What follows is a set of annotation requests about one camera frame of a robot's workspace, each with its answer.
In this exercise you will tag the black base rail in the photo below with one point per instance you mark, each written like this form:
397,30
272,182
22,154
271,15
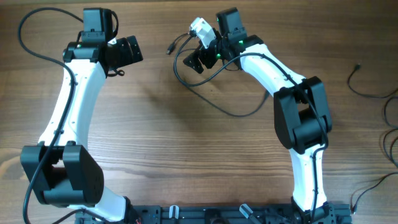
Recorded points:
274,213

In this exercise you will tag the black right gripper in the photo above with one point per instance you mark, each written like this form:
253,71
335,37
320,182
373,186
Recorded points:
203,56

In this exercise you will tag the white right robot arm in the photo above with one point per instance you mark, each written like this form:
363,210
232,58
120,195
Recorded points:
302,118

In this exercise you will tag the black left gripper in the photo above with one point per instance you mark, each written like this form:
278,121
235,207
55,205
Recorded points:
132,47

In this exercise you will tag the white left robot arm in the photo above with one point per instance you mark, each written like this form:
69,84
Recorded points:
60,170

